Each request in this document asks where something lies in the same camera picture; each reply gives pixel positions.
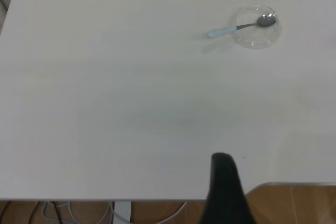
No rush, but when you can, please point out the white table leg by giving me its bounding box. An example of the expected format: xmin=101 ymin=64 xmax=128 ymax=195
xmin=113 ymin=200 xmax=132 ymax=224

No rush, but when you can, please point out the black cable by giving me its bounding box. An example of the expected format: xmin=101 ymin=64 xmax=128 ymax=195
xmin=51 ymin=200 xmax=64 ymax=224
xmin=0 ymin=200 xmax=13 ymax=224

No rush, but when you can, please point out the clear glass round lid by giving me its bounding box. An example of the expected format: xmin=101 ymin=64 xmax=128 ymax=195
xmin=230 ymin=4 xmax=282 ymax=50

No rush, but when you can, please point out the grey cable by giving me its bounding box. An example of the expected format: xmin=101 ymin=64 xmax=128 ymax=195
xmin=43 ymin=200 xmax=69 ymax=222

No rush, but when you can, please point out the white cable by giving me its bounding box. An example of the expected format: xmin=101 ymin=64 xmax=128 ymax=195
xmin=68 ymin=200 xmax=188 ymax=224

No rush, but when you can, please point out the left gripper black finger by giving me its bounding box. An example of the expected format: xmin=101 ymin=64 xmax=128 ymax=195
xmin=196 ymin=152 xmax=259 ymax=224

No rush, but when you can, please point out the spoon with light blue handle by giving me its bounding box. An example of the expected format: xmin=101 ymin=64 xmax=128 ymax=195
xmin=207 ymin=15 xmax=277 ymax=39

